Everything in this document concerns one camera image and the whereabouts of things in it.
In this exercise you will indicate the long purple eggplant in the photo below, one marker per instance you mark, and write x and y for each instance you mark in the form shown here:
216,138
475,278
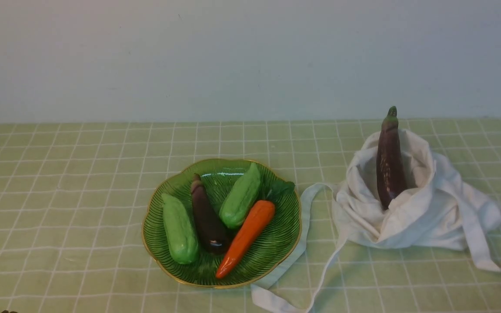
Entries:
390,172

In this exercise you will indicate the white cloth bag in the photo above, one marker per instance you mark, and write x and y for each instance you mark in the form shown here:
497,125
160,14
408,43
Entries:
440,210

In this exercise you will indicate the right green loofah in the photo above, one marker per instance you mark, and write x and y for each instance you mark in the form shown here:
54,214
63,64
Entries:
241,198

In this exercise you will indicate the green loofah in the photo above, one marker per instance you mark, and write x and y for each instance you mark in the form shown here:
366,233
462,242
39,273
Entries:
241,198
181,238

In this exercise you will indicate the orange carrot with leaves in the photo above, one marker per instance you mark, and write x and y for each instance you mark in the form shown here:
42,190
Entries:
259,216

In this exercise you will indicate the dark eggplant on plate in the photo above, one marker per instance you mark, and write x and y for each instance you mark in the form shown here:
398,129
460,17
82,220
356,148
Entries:
211,232

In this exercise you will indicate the left green loofah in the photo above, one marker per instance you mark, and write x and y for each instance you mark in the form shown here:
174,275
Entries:
181,238

